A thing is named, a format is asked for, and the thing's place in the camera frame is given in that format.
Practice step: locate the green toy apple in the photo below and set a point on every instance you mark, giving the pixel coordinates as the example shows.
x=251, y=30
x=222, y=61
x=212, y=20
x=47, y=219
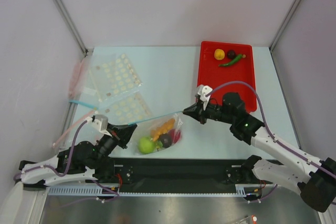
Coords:
x=146, y=145

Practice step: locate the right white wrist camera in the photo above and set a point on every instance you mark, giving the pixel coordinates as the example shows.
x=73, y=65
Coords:
x=204, y=94

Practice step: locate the dark mangosteen toy front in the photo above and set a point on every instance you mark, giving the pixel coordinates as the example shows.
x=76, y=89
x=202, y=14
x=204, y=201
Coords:
x=165, y=140

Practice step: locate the dark mangosteen toy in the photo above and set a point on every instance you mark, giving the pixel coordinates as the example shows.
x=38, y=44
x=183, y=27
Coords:
x=165, y=140
x=231, y=54

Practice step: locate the dark mangosteen toy back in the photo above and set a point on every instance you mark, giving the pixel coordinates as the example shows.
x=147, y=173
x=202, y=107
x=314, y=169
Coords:
x=231, y=54

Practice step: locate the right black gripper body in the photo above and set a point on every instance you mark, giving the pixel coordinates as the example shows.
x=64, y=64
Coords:
x=200, y=112

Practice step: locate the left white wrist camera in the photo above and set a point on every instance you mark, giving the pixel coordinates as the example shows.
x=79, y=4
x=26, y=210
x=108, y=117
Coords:
x=100, y=123

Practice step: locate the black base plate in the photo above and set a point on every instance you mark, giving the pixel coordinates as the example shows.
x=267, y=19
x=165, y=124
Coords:
x=176, y=176

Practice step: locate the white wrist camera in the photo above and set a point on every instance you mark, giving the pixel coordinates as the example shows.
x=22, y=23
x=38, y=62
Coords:
x=100, y=123
x=204, y=94

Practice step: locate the yellow toy fruit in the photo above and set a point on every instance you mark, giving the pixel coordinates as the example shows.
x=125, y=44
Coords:
x=219, y=54

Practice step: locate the left corner aluminium post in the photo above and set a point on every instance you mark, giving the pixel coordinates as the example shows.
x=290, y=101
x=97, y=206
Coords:
x=71, y=26

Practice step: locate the red plastic tray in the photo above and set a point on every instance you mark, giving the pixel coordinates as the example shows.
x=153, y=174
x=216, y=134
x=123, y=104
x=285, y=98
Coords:
x=210, y=74

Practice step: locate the aluminium frame rail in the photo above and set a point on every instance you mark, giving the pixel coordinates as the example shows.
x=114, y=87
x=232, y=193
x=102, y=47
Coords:
x=281, y=174

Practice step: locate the green toy chili pepper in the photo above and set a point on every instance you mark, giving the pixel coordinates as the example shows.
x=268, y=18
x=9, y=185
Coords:
x=232, y=62

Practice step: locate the blue zipper clear bag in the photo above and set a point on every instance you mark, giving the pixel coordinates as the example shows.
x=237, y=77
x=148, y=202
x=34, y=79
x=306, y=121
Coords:
x=144, y=130

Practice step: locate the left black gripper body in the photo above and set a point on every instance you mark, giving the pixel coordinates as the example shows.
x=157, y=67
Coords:
x=114, y=138

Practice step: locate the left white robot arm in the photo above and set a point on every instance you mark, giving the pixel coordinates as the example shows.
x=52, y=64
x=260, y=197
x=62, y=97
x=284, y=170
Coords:
x=82, y=161

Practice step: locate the right corner aluminium post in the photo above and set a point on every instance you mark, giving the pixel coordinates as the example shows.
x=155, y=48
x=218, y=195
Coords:
x=282, y=28

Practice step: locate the dotted clear zip bag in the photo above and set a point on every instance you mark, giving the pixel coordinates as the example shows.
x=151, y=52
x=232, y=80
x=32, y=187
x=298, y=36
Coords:
x=117, y=85

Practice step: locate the white slotted cable duct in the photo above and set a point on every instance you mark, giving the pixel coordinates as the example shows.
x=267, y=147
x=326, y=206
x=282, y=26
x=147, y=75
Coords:
x=91, y=190

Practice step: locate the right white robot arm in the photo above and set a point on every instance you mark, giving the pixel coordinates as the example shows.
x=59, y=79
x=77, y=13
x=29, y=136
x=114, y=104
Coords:
x=319, y=192

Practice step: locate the pink zipper clear bag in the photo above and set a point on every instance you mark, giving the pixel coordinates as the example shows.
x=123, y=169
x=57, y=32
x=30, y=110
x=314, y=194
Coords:
x=75, y=87

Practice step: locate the orange toy fruit pieces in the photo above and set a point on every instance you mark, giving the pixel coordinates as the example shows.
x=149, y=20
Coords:
x=162, y=129

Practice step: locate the corner aluminium post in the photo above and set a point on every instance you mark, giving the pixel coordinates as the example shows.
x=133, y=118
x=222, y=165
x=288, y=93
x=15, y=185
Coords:
x=282, y=28
x=71, y=26

